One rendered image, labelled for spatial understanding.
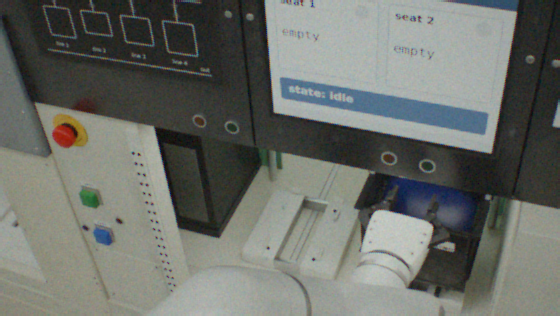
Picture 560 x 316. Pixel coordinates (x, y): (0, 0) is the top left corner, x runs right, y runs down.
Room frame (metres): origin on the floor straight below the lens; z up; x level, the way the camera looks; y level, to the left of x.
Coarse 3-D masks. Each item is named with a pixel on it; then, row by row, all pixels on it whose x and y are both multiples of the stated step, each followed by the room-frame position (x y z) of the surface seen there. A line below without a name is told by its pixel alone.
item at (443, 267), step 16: (368, 176) 0.93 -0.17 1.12; (384, 176) 0.97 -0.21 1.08; (368, 192) 0.88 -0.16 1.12; (480, 208) 0.81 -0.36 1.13; (480, 224) 0.77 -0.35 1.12; (464, 240) 0.76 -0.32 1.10; (432, 256) 0.79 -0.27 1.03; (448, 256) 0.77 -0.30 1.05; (464, 256) 0.76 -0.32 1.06; (432, 272) 0.79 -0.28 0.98; (448, 272) 0.77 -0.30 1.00; (464, 272) 0.76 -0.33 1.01; (448, 288) 0.77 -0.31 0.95; (464, 288) 0.76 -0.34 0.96
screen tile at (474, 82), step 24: (408, 24) 0.62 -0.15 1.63; (432, 24) 0.61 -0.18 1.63; (456, 24) 0.60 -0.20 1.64; (456, 48) 0.60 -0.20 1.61; (480, 48) 0.59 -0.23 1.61; (408, 72) 0.62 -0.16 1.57; (432, 72) 0.61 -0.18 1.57; (456, 72) 0.60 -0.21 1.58; (480, 72) 0.59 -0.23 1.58; (456, 96) 0.60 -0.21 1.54; (480, 96) 0.59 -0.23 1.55
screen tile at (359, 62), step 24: (288, 0) 0.68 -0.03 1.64; (312, 0) 0.67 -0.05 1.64; (336, 0) 0.66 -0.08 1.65; (360, 0) 0.65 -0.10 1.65; (288, 24) 0.68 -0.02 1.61; (312, 24) 0.67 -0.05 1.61; (336, 24) 0.66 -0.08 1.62; (360, 24) 0.65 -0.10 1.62; (288, 48) 0.68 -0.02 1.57; (312, 48) 0.67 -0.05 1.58; (336, 48) 0.66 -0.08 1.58; (360, 48) 0.65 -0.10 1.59; (312, 72) 0.67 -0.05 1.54; (336, 72) 0.66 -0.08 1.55; (360, 72) 0.65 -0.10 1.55
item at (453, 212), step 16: (384, 192) 0.94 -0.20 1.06; (400, 192) 0.92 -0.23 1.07; (416, 192) 0.91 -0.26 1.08; (432, 192) 0.89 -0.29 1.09; (448, 192) 0.88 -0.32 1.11; (400, 208) 0.92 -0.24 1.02; (416, 208) 0.91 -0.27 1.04; (448, 208) 0.88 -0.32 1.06; (464, 208) 0.86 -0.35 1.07; (448, 224) 0.88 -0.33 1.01; (464, 224) 0.86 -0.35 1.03
